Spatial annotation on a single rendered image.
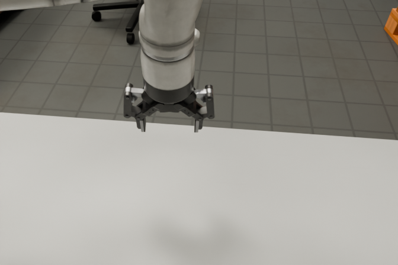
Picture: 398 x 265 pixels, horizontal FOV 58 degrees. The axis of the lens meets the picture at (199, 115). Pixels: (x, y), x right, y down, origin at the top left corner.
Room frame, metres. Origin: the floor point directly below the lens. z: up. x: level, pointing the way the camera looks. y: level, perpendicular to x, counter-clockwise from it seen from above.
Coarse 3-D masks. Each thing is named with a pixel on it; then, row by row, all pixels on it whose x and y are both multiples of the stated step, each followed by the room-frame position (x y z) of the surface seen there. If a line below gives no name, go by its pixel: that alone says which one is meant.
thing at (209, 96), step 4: (212, 88) 0.42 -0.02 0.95; (208, 96) 0.40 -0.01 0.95; (212, 96) 0.40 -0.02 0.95; (208, 100) 0.40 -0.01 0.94; (212, 100) 0.40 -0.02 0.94; (208, 104) 0.40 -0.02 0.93; (212, 104) 0.40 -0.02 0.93; (208, 108) 0.40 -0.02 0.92; (212, 108) 0.40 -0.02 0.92; (208, 112) 0.40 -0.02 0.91; (212, 112) 0.40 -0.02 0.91; (208, 116) 0.41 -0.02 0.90; (212, 116) 0.41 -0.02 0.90
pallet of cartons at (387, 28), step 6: (396, 12) 2.05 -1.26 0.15; (390, 18) 2.08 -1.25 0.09; (396, 18) 2.03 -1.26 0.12; (390, 24) 2.06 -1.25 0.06; (396, 24) 2.00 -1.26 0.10; (390, 30) 2.03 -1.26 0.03; (396, 30) 2.00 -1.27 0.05; (390, 36) 2.01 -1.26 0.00; (396, 36) 1.98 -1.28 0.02; (396, 42) 1.93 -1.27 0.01
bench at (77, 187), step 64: (0, 128) 0.56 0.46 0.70; (64, 128) 0.56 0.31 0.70; (128, 128) 0.56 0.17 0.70; (192, 128) 0.56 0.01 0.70; (0, 192) 0.39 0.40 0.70; (64, 192) 0.39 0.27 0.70; (128, 192) 0.39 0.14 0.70; (192, 192) 0.39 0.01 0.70; (256, 192) 0.39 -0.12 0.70; (320, 192) 0.39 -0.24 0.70; (384, 192) 0.39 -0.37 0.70; (0, 256) 0.26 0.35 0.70; (64, 256) 0.26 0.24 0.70; (128, 256) 0.26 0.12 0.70; (192, 256) 0.26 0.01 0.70; (256, 256) 0.26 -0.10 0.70; (320, 256) 0.26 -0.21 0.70; (384, 256) 0.26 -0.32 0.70
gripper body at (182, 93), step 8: (144, 80) 0.39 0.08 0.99; (192, 80) 0.39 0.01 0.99; (144, 88) 0.40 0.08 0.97; (152, 88) 0.37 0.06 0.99; (184, 88) 0.38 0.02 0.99; (192, 88) 0.40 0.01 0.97; (144, 96) 0.40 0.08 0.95; (152, 96) 0.38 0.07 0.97; (160, 96) 0.37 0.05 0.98; (168, 96) 0.37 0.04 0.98; (176, 96) 0.37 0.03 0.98; (184, 96) 0.38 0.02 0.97; (192, 96) 0.40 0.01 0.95; (168, 104) 0.40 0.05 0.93
